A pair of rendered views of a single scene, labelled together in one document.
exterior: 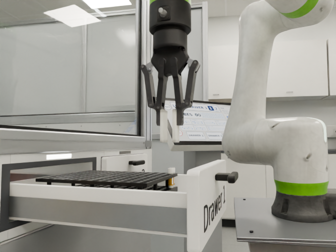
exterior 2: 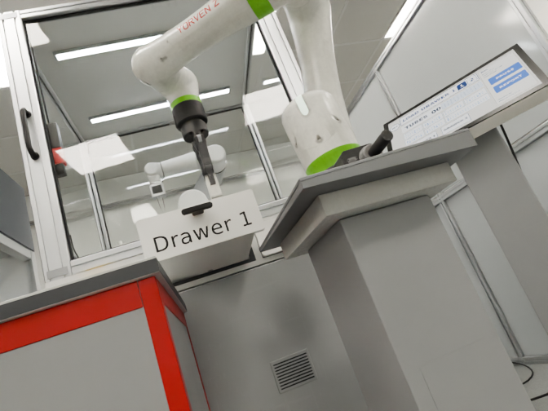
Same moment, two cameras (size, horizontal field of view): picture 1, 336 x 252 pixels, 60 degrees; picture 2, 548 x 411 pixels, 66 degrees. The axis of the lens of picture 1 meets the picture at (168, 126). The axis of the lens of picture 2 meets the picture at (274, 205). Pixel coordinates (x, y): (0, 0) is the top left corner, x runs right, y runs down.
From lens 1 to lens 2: 108 cm
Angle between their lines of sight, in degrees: 59
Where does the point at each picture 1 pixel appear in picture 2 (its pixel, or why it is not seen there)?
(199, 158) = (462, 163)
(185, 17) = (182, 113)
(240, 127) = not seen: hidden behind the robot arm
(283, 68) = not seen: outside the picture
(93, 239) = (263, 290)
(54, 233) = (211, 288)
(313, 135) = (289, 119)
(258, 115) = not seen: hidden behind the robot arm
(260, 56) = (302, 53)
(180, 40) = (187, 130)
